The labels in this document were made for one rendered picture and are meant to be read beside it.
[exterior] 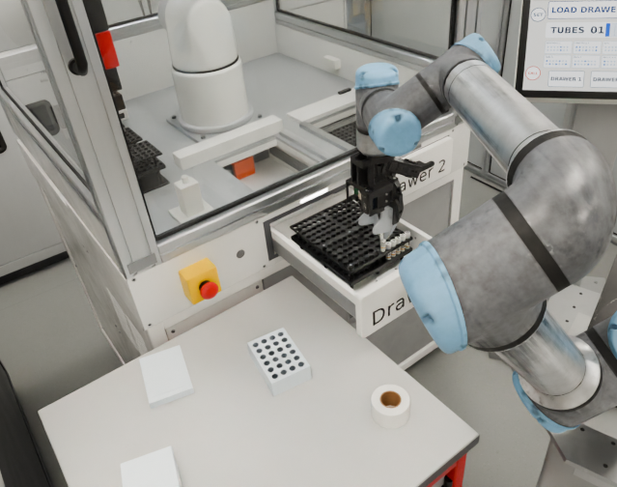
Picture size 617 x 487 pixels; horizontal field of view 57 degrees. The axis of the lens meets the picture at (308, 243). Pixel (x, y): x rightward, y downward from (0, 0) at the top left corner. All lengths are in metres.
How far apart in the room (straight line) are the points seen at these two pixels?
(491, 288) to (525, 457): 1.47
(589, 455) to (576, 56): 1.13
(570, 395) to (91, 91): 0.87
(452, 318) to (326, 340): 0.67
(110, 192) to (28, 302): 1.83
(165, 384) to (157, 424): 0.08
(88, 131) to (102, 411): 0.54
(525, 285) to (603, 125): 1.42
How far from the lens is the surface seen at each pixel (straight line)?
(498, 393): 2.14
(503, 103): 0.75
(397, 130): 0.89
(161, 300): 1.25
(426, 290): 0.58
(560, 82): 1.81
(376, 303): 1.11
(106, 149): 1.06
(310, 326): 1.26
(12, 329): 2.77
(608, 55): 1.85
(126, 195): 1.10
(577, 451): 1.12
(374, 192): 1.06
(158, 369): 1.22
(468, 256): 0.57
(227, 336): 1.27
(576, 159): 0.62
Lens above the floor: 1.65
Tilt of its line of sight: 37 degrees down
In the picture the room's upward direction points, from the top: 6 degrees counter-clockwise
